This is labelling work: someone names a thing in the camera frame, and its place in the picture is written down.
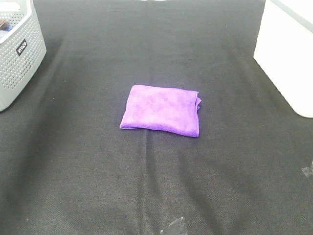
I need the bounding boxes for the black fabric table cover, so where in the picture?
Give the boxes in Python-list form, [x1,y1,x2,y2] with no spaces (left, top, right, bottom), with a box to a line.
[0,0,313,235]

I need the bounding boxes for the brown cloth in basket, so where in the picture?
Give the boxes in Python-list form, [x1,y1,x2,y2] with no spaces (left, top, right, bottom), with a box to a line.
[0,19,7,30]

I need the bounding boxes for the clear tape piece front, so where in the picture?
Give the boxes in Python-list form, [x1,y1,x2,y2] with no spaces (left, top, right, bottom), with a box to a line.
[159,217,188,235]

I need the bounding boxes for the blue cloth in basket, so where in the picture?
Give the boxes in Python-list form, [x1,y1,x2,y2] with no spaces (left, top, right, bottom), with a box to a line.
[0,25,13,39]

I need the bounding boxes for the grey perforated plastic basket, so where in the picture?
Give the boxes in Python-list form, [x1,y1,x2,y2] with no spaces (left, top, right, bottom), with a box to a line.
[0,0,46,111]

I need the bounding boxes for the white storage box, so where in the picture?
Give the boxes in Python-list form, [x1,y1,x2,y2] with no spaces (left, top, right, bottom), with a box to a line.
[253,0,313,118]

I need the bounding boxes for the clear tape piece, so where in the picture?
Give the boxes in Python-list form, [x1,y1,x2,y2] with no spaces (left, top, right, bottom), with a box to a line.
[159,217,188,235]
[301,162,313,178]

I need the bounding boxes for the purple microfiber towel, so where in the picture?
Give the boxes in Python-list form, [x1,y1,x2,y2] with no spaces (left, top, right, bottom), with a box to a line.
[120,85,201,138]

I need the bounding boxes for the clear tape piece right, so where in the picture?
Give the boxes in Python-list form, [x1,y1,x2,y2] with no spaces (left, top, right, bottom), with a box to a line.
[301,162,313,178]

